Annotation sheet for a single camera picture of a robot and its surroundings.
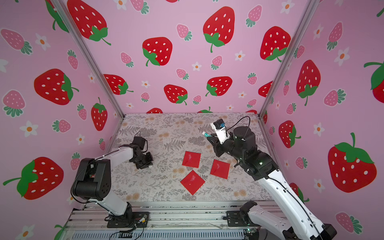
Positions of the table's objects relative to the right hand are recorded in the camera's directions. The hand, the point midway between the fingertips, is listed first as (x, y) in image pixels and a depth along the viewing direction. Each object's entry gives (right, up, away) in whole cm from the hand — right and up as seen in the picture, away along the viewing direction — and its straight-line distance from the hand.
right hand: (213, 134), depth 66 cm
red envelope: (-11, -17, +31) cm, 37 cm away
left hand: (-36, -20, +29) cm, 50 cm away
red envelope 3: (-10, -29, +21) cm, 37 cm away
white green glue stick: (-3, 0, +1) cm, 3 cm away
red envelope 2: (+7, -23, +27) cm, 36 cm away
